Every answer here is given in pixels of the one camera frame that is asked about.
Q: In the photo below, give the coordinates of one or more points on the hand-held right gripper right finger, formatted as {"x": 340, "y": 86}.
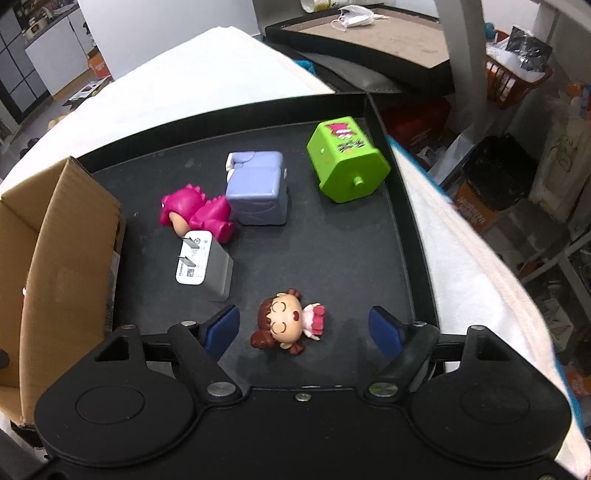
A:
{"x": 385, "y": 334}

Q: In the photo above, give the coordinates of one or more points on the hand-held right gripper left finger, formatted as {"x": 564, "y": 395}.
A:
{"x": 224, "y": 330}

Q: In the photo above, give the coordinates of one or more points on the brown-haired girl figurine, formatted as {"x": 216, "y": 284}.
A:
{"x": 284, "y": 323}

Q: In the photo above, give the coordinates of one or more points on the white charger plug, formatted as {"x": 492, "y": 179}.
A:
{"x": 205, "y": 270}

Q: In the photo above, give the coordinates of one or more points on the pink dinosaur figurine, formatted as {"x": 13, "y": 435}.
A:
{"x": 203, "y": 210}

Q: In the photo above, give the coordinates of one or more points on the purple block toy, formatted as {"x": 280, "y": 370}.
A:
{"x": 258, "y": 189}

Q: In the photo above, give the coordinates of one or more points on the cardboard box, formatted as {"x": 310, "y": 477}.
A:
{"x": 60, "y": 277}

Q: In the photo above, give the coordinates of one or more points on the green hexagonal toy box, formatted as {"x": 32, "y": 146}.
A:
{"x": 346, "y": 159}

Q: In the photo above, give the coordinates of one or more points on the large black bag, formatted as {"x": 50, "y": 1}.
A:
{"x": 501, "y": 170}

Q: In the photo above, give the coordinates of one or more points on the beige tote bag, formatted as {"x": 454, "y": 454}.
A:
{"x": 563, "y": 152}

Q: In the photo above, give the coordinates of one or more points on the black seat cushion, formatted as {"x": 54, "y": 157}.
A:
{"x": 360, "y": 76}

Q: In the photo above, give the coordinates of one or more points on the orange plastic basket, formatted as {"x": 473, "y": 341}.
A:
{"x": 517, "y": 90}

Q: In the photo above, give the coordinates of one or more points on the teal cloth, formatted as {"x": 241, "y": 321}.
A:
{"x": 307, "y": 64}

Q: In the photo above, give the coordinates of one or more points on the black tray with brown board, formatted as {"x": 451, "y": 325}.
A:
{"x": 388, "y": 44}

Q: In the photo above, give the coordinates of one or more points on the orange cardboard carton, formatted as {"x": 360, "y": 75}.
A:
{"x": 99, "y": 67}

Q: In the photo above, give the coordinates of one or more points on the white face mask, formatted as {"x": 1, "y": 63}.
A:
{"x": 360, "y": 17}

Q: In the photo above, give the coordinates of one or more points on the black plastic bag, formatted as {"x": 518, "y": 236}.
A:
{"x": 528, "y": 46}

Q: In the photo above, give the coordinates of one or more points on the white cabinet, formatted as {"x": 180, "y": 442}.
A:
{"x": 60, "y": 50}

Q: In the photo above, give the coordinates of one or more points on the white yellow paper cup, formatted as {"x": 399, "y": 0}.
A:
{"x": 318, "y": 4}

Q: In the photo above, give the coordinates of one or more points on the white post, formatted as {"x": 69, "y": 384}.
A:
{"x": 464, "y": 64}

